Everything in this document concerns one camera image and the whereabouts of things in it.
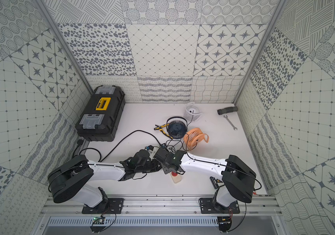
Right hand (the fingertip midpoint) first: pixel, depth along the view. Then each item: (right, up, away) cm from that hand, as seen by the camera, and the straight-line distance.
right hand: (172, 166), depth 83 cm
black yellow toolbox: (-43, +28, +5) cm, 52 cm away
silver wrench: (+43, +29, +30) cm, 59 cm away
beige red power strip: (+2, -6, -2) cm, 6 cm away
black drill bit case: (+25, -8, -3) cm, 26 cm away
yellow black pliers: (-10, +21, +21) cm, 31 cm away
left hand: (-5, +3, +2) cm, 6 cm away
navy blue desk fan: (+3, +22, +17) cm, 27 cm away
